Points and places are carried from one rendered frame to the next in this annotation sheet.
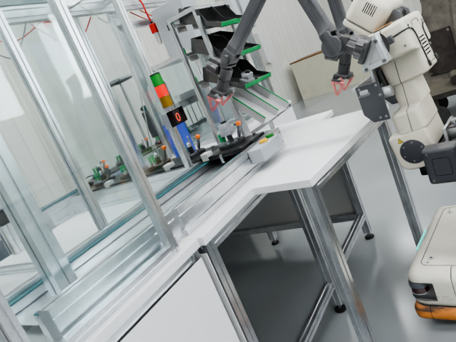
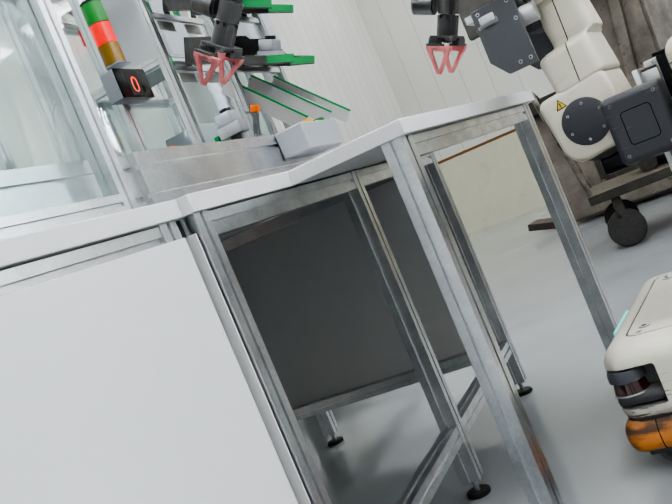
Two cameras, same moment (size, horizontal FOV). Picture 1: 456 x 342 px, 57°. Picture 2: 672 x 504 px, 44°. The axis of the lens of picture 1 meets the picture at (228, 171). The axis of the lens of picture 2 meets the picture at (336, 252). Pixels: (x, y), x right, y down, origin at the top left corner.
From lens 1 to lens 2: 0.62 m
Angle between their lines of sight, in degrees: 16
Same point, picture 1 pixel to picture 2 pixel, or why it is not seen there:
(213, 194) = (208, 167)
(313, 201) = (407, 170)
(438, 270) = (659, 334)
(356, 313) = (511, 416)
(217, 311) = (219, 354)
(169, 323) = (114, 318)
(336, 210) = (454, 345)
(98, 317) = not seen: outside the picture
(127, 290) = (23, 222)
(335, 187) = not seen: hidden behind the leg
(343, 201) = not seen: hidden behind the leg
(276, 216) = (335, 378)
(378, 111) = (515, 50)
